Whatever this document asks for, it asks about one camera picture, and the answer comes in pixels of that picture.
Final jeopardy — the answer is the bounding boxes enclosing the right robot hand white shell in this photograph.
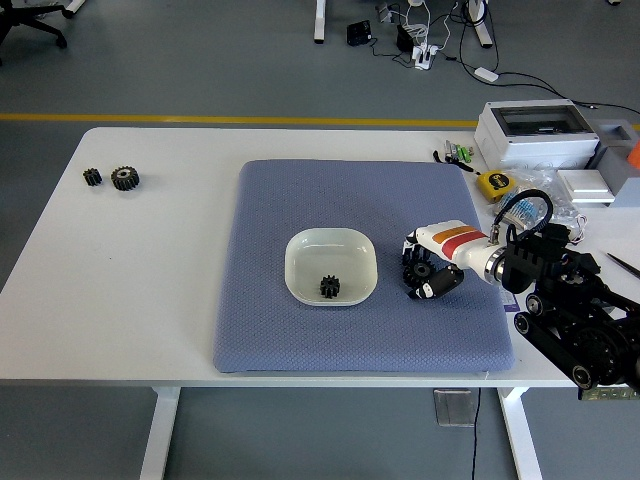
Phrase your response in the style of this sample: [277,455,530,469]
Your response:
[399,218,496,302]

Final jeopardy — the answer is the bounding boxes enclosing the large black gear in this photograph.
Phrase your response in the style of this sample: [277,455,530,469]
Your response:
[401,254,441,291]
[110,166,141,193]

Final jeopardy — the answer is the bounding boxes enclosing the light blue box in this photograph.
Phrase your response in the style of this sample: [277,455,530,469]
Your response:
[610,177,640,209]

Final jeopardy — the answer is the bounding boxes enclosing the black box on floor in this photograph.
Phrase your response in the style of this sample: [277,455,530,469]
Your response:
[346,20,374,48]

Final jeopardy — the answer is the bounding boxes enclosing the yellow tape measure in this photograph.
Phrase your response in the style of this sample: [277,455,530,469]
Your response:
[474,169,517,203]

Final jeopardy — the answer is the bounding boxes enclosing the blue resistor strip bundle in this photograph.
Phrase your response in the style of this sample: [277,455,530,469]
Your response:
[492,192,544,230]

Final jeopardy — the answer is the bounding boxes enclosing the green connector bundle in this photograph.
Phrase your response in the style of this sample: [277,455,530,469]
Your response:
[432,139,476,175]

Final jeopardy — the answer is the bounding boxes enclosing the clear plastic bag of parts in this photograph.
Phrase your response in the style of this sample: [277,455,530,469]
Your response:
[507,167,589,236]

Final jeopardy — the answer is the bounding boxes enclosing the white square dish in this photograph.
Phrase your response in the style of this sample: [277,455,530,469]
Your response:
[283,227,378,307]

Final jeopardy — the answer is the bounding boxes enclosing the blue-grey textured mat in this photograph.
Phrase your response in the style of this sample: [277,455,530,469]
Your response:
[211,159,516,375]

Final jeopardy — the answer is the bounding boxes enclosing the black tweezers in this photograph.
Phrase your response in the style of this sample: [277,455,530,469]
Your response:
[606,251,640,277]

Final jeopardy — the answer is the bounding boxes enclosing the grey block housing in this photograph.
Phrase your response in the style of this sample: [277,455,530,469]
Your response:
[584,117,640,187]

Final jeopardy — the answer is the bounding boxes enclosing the white power strip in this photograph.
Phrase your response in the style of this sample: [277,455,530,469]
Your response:
[412,43,441,71]

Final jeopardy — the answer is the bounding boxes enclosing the white table leg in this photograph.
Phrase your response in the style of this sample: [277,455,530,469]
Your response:
[497,387,544,480]
[138,387,182,480]

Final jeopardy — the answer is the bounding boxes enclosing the white desk leg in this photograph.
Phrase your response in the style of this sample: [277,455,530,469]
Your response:
[313,0,329,43]
[467,0,494,49]

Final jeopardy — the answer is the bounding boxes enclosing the black office chair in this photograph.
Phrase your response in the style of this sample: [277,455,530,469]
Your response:
[0,0,76,66]

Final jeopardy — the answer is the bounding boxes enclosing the small black servo with wires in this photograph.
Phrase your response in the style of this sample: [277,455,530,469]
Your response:
[542,223,572,246]

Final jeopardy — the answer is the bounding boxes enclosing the white electrical enclosure box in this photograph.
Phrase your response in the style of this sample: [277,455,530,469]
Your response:
[472,99,601,165]

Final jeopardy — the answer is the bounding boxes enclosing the white flat switch panel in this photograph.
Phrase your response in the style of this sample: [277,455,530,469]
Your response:
[555,168,616,205]

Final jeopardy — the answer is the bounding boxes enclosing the clear plastic bracket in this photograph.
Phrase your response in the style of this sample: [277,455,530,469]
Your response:
[432,388,476,428]

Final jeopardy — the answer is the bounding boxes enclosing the black floor cable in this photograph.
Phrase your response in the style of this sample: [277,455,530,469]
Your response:
[497,72,640,116]

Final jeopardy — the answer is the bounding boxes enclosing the thin black hanging cable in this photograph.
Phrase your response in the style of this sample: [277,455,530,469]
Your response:
[469,388,482,480]

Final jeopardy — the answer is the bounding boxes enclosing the white coiled cable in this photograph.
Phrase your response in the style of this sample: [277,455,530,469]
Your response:
[402,0,432,49]

